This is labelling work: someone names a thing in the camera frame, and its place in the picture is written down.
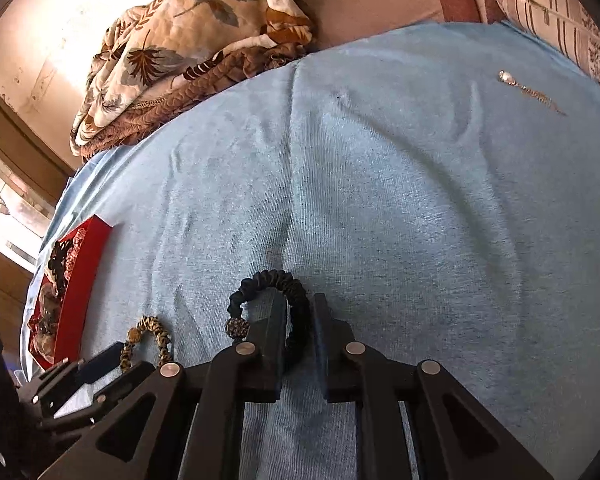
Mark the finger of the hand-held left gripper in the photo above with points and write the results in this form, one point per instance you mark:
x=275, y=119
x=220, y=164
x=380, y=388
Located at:
x=97, y=362
x=80, y=410

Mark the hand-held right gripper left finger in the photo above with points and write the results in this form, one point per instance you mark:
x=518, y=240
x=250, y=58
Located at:
x=275, y=345

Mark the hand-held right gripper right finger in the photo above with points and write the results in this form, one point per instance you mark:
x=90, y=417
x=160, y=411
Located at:
x=324, y=350

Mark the red tray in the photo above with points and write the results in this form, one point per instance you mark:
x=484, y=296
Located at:
x=80, y=300

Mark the leopard print scrunchie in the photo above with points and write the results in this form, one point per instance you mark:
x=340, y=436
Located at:
x=152, y=325

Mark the black braided scrunchie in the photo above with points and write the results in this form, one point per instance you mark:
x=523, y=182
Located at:
x=267, y=276

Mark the blue sheet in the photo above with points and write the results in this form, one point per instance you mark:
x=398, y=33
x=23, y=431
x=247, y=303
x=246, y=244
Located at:
x=380, y=185

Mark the window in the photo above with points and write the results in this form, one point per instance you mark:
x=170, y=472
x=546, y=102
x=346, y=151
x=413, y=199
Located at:
x=5, y=200

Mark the floral blanket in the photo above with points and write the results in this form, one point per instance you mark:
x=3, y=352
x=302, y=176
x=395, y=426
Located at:
x=180, y=35

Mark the striped patterned pillow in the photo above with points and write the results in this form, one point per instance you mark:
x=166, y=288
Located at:
x=555, y=10

